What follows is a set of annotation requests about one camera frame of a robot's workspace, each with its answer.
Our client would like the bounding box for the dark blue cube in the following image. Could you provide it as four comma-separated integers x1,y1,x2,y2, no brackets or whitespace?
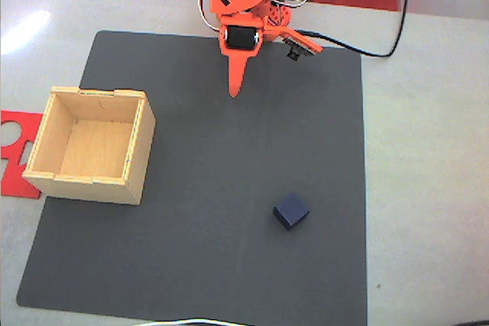
272,192,310,232

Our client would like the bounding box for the open wooden box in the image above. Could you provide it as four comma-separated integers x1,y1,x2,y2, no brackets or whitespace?
21,86,157,207

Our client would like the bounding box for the dark grey mat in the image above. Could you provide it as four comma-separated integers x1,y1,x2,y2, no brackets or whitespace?
16,30,368,326

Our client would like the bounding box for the red cutout sheet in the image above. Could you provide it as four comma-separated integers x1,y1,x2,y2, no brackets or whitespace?
0,110,44,200

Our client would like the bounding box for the wrist camera on orange bracket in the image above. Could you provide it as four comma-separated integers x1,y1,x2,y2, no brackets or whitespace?
267,26,324,62

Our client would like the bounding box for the long black camera cable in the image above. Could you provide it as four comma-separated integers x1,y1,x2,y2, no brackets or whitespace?
293,0,410,59

